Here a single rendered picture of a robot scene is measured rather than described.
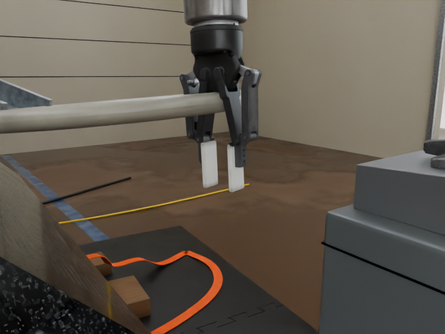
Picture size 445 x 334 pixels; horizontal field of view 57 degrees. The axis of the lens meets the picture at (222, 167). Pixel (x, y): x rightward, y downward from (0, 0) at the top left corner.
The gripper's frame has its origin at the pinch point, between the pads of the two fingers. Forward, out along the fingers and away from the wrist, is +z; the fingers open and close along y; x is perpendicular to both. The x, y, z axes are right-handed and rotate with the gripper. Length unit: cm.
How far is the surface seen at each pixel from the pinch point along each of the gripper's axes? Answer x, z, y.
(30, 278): 26.1, 9.9, 9.9
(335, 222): -15.3, 11.2, -11.5
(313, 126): -508, 52, 231
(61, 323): 24.2, 15.9, 7.2
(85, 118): 18.7, -8.9, 5.9
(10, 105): 5, -10, 55
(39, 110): 21.7, -10.0, 10.8
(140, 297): -56, 75, 93
